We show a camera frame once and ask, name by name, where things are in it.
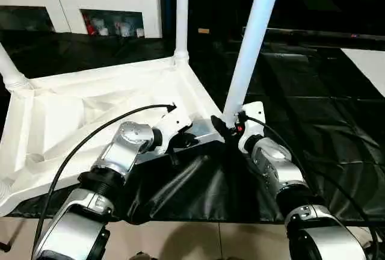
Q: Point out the white plastic table leg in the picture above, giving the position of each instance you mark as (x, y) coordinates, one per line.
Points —
(181, 13)
(249, 37)
(11, 73)

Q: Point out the white plastic table top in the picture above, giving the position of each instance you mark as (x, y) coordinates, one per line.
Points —
(72, 103)

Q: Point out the black plastic mat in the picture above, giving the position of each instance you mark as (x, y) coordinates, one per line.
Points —
(313, 151)

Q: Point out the small tan tag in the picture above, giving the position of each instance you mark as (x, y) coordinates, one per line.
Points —
(204, 30)

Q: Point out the dark left robot foot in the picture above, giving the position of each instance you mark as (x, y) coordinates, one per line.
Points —
(143, 257)

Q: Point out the small bottles behind glass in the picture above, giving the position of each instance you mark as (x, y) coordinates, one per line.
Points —
(114, 24)

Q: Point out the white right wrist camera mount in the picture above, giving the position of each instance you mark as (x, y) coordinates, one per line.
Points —
(251, 121)

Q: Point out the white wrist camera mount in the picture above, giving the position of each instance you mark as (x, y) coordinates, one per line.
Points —
(174, 121)
(251, 121)

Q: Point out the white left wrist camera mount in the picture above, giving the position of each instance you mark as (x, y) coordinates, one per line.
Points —
(174, 121)

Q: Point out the dark metal rail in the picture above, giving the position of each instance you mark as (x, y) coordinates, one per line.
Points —
(325, 33)

